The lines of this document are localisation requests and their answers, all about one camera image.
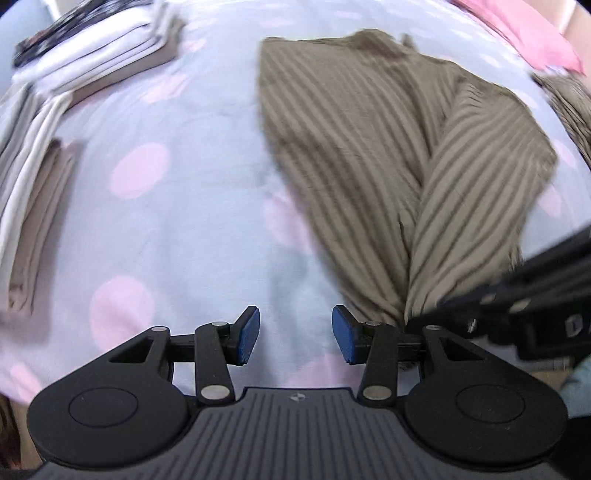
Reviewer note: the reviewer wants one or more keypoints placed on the white folded towel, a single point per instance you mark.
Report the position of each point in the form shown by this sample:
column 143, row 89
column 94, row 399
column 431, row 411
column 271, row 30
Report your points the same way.
column 101, row 50

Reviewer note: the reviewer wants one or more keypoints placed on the beige folded cloth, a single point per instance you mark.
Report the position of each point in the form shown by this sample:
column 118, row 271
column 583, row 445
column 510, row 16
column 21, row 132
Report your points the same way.
column 168, row 44

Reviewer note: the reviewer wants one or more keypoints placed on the dark floral folded cloth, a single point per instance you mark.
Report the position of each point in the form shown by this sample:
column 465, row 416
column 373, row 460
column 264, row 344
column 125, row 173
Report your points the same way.
column 51, row 32

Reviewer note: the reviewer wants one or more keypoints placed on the pink pillow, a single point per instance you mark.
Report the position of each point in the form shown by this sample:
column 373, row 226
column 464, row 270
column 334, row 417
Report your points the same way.
column 531, row 32

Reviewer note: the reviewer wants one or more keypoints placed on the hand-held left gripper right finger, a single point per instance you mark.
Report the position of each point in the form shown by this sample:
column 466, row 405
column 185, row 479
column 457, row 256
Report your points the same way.
column 344, row 334

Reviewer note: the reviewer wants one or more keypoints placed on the beige folded garment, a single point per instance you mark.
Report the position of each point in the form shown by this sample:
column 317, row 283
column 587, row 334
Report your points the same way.
column 41, row 207

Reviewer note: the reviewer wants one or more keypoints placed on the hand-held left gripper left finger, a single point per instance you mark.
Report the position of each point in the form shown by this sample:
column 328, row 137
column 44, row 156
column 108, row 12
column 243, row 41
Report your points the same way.
column 247, row 334

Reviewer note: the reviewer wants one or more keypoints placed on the beige padded headboard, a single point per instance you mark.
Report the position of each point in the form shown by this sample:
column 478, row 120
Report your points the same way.
column 577, row 14

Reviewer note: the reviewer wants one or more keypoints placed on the bed with dotted sheet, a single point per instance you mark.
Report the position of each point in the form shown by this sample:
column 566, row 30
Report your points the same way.
column 184, row 230

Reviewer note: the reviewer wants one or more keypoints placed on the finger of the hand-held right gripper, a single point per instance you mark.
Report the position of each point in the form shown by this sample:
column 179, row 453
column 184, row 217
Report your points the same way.
column 471, row 311
column 554, row 265

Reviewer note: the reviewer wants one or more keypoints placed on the tan striped garment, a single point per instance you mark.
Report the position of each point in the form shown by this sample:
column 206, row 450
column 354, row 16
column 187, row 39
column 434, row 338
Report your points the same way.
column 351, row 161
column 572, row 110

